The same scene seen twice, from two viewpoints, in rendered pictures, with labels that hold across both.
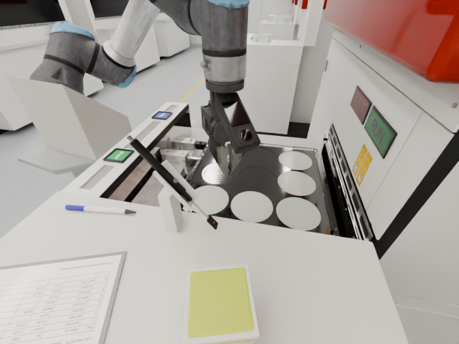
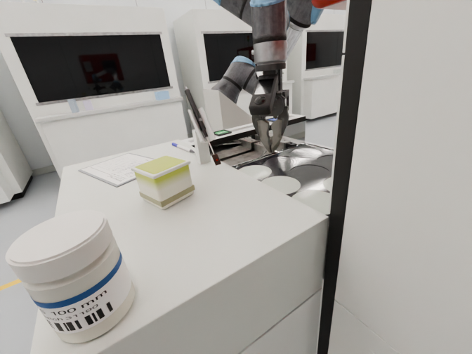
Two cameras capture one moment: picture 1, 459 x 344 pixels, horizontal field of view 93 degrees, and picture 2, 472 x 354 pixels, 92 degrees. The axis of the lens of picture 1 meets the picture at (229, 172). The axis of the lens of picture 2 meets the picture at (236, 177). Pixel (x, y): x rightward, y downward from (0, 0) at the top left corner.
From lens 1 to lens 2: 0.38 m
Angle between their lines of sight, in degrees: 42
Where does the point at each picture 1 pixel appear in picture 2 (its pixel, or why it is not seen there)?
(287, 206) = (310, 194)
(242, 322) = (154, 171)
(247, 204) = (277, 182)
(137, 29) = not seen: hidden behind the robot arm
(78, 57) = (239, 77)
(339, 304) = (235, 224)
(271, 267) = (223, 193)
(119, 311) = not seen: hidden behind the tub
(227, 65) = (261, 48)
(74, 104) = (222, 104)
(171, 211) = (197, 143)
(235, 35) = (266, 25)
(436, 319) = not seen: outside the picture
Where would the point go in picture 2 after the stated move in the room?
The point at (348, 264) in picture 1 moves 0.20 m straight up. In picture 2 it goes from (278, 214) to (274, 68)
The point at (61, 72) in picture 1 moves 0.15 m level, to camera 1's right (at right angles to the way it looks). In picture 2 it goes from (226, 86) to (248, 85)
